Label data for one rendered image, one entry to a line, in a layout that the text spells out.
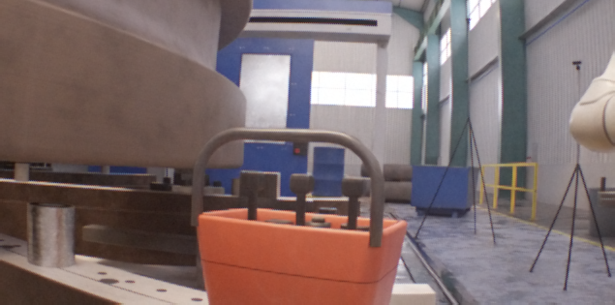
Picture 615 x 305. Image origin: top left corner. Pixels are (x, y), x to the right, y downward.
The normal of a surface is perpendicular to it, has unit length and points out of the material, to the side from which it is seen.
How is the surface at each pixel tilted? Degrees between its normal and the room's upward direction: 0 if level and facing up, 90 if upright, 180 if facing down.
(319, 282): 97
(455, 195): 90
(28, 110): 90
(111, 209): 90
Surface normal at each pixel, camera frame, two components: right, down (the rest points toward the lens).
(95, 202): 0.38, -0.04
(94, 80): 0.94, 0.03
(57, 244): 0.75, 0.00
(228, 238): -0.34, 0.05
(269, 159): -0.07, -0.06
